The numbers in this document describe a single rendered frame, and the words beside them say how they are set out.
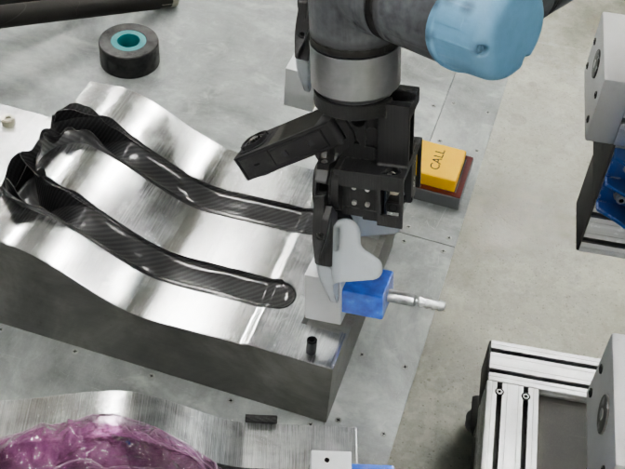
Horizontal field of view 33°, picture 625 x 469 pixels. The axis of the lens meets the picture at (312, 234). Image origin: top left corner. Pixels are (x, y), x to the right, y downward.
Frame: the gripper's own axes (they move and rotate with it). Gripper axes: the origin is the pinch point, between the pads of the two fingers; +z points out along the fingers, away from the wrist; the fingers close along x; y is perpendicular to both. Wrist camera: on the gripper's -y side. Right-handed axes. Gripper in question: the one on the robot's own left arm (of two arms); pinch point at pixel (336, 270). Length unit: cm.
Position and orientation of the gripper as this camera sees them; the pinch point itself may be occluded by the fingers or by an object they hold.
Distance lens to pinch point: 101.0
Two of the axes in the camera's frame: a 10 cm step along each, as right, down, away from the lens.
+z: 0.3, 8.1, 5.9
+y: 9.5, 1.6, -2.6
